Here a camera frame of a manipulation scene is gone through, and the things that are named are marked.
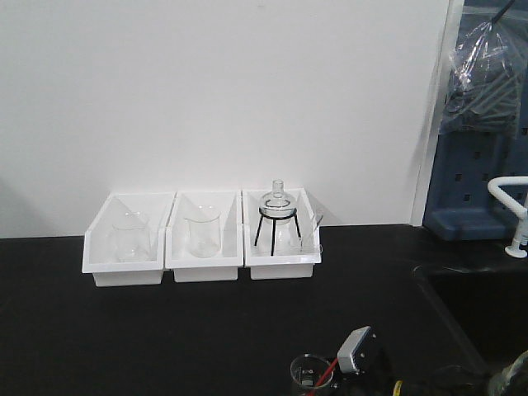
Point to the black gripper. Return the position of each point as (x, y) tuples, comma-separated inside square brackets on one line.
[(378, 379)]

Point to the small glass beaker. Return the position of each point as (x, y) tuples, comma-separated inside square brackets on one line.
[(305, 372)]

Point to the glass beaker in middle bin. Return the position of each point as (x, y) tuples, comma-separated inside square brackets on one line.
[(203, 224)]

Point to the glass beaker in bin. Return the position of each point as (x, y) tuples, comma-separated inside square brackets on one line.
[(203, 224), (130, 237)]

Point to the glass beaker in left bin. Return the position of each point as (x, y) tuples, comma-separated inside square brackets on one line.
[(130, 237)]

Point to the right white plastic bin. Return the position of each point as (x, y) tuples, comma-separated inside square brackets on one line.
[(294, 257)]

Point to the white plastic bin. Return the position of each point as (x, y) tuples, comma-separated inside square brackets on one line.
[(98, 257), (294, 257), (225, 264)]

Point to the black lab sink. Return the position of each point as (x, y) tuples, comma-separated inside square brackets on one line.
[(485, 310)]

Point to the blue pegboard drying rack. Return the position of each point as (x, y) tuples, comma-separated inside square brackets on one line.
[(459, 206)]

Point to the round glass flask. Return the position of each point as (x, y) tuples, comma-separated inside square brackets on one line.
[(277, 203)]

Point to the middle white plastic bin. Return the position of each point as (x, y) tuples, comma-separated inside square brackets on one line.
[(225, 264)]

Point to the left white plastic bin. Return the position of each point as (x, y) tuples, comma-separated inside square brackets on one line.
[(98, 257)]

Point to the clear plastic bag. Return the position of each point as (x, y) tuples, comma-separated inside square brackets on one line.
[(487, 70)]

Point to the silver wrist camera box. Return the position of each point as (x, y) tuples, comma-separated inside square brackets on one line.
[(358, 351)]

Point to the black wire tripod stand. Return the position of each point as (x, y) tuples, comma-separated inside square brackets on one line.
[(274, 227)]

